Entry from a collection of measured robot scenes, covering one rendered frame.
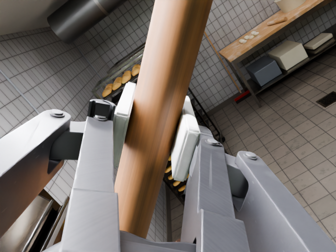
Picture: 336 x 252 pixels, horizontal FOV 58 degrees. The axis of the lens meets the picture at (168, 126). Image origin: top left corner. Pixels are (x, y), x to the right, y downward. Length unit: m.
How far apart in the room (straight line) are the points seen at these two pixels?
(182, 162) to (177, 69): 0.05
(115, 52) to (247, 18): 2.21
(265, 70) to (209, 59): 1.01
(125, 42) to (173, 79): 5.04
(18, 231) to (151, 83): 1.75
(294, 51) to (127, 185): 4.73
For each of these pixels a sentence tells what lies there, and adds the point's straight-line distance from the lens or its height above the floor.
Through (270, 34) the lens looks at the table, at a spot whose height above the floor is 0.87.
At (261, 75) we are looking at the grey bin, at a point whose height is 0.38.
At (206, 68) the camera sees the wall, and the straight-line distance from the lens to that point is 5.29.
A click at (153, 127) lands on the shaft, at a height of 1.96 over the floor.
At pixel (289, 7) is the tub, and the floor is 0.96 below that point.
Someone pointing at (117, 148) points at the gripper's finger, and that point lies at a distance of 0.15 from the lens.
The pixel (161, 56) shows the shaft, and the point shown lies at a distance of 0.16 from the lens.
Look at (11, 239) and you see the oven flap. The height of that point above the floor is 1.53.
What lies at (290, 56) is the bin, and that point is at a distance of 4.87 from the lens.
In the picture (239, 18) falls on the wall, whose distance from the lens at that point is 5.30.
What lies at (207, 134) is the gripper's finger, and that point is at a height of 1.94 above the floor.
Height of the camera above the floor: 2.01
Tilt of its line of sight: 18 degrees down
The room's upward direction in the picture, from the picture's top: 37 degrees counter-clockwise
